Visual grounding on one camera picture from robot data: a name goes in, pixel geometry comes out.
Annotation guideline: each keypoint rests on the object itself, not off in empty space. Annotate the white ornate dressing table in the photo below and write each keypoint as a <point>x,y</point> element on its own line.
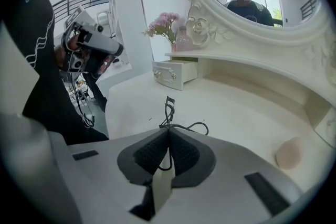
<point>236,102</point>

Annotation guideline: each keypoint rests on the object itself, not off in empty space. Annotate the small pink flower vase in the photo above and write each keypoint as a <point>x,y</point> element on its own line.
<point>173,47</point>

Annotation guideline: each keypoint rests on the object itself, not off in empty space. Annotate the small white drawer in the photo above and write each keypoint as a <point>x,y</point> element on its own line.
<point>168,73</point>

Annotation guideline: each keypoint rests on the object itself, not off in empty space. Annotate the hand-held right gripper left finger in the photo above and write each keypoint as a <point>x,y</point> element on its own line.
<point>105,165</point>

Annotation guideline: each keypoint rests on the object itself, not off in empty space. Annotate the pink artificial flowers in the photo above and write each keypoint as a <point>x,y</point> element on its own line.
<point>164,25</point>

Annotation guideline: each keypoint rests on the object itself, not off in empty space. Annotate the black eyelash curler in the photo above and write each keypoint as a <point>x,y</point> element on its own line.
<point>168,110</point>

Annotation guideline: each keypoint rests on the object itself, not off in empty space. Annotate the beige makeup sponge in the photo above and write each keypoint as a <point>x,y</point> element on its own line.
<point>288,153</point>

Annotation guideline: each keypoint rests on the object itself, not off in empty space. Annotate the pink glass bottle vase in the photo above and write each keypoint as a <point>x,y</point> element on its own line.
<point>184,40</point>

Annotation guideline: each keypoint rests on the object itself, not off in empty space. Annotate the oval mirror cream carved frame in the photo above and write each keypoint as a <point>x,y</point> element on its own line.
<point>204,26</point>

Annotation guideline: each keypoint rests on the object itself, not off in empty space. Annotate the person's black printed t-shirt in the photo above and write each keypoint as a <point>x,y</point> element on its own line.
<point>39,73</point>

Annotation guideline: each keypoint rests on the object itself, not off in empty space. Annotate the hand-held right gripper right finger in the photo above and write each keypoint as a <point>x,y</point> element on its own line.
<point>223,186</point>

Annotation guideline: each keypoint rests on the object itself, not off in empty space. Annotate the person's left hand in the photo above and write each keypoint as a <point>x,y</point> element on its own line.
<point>72,43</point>

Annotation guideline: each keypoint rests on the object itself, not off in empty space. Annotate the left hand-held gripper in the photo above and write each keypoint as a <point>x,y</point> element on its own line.
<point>76,63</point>

